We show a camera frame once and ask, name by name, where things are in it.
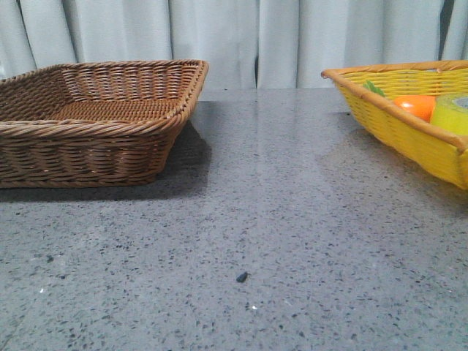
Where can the yellow tape roll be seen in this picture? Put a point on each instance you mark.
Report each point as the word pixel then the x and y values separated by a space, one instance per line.
pixel 450 113

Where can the small black debris piece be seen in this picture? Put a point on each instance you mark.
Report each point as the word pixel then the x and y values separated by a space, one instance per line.
pixel 242 277

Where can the white curtain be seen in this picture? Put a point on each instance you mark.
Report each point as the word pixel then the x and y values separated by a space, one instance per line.
pixel 248 44

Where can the brown wicker basket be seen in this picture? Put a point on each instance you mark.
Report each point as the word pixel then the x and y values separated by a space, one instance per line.
pixel 95 124

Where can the orange toy carrot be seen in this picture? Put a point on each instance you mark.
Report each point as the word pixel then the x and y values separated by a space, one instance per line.
pixel 419 106

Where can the yellow wicker basket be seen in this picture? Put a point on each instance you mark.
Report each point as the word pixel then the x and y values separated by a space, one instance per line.
pixel 441 153

